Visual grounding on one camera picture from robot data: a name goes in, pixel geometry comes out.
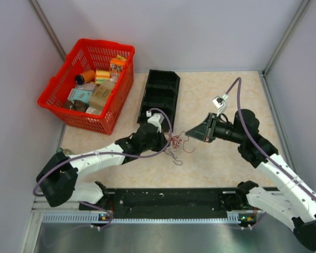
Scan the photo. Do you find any teal packet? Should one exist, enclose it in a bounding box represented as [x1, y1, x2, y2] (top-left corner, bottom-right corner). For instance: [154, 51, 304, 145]
[67, 89, 93, 104]

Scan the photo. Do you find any black three-compartment tray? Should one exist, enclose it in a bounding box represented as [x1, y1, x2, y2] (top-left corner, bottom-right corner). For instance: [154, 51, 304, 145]
[137, 70, 180, 132]

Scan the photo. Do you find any orange snack box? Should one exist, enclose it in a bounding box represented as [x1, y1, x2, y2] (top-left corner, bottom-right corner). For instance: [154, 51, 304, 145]
[109, 55, 126, 77]

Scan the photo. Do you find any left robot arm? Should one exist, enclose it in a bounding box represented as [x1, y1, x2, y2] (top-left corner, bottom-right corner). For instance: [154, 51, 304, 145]
[35, 123, 169, 209]

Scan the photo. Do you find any white cup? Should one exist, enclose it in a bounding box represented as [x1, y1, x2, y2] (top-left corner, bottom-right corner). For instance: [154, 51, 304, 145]
[85, 106, 102, 115]

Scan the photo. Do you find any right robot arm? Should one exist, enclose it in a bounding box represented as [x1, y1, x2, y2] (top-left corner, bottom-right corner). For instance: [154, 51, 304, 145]
[186, 109, 316, 251]

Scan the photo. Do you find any red cable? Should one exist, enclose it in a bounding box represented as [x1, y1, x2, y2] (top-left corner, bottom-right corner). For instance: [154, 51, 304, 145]
[165, 131, 196, 154]

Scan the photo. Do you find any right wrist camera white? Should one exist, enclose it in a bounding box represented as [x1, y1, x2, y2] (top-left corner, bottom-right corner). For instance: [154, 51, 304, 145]
[212, 93, 229, 116]

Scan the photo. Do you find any orange bottle black cap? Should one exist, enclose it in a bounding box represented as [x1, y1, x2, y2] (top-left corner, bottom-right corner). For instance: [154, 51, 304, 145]
[74, 70, 95, 85]

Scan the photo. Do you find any dark brown round item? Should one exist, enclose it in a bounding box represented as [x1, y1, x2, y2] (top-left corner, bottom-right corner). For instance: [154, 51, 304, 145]
[62, 100, 88, 113]

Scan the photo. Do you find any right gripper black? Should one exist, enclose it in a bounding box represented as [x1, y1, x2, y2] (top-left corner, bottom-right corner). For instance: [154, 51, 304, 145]
[185, 112, 244, 144]

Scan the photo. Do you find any brown cardboard box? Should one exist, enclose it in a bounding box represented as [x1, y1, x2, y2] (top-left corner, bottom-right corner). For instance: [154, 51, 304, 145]
[88, 81, 115, 111]

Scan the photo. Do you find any yellow green sponge pack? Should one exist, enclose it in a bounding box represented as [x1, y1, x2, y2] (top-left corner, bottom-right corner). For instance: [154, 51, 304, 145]
[95, 70, 110, 84]

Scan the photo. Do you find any red plastic basket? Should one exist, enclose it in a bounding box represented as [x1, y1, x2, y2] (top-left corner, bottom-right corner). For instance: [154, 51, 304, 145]
[37, 38, 135, 135]

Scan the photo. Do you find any pink packet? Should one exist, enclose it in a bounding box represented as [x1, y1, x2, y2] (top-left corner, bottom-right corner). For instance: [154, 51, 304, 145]
[76, 82, 98, 92]

